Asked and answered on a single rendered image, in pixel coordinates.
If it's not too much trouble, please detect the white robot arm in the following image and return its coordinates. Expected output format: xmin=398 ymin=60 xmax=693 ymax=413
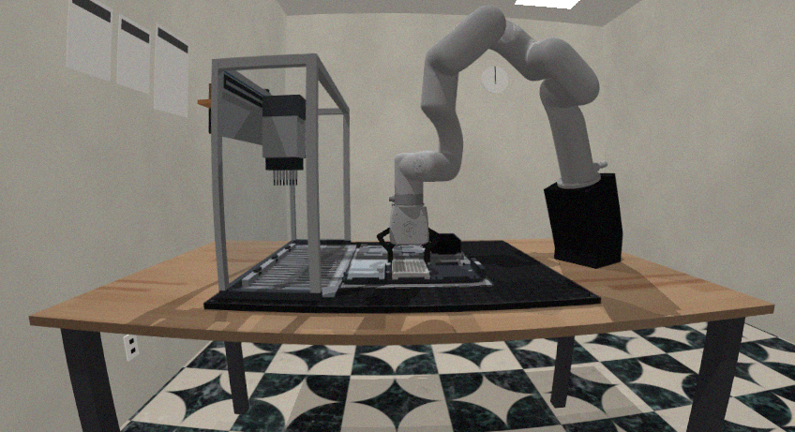
xmin=389 ymin=6 xmax=608 ymax=206

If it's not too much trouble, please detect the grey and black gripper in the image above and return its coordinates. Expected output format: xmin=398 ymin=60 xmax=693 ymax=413
xmin=377 ymin=204 xmax=441 ymax=264

